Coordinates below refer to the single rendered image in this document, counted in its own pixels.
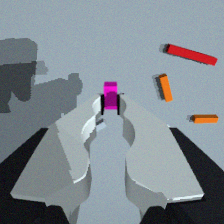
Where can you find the magenta rod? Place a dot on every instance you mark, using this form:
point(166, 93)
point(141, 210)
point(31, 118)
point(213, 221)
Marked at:
point(110, 95)

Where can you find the red rod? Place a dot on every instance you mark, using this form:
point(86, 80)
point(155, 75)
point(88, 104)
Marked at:
point(191, 54)

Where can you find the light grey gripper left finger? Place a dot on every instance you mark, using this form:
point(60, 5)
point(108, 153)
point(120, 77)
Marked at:
point(51, 168)

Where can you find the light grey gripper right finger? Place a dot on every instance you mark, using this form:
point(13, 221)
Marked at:
point(165, 168)

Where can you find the orange rod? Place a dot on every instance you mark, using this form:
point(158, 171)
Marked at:
point(205, 118)
point(165, 87)

